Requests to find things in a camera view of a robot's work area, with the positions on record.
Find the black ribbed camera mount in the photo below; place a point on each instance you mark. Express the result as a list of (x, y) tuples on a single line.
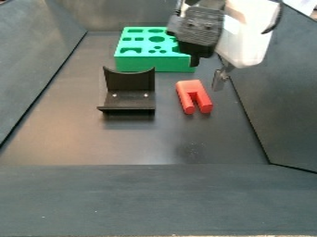
[(197, 26)]

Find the black curved stand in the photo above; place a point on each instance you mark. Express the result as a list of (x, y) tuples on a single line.
[(130, 91)]

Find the red square-circle object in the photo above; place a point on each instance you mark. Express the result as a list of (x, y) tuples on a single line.
[(193, 94)]

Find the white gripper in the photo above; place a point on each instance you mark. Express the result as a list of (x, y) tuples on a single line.
[(246, 35)]

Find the green fixture block with cutouts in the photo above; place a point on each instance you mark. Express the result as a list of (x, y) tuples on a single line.
[(148, 47)]

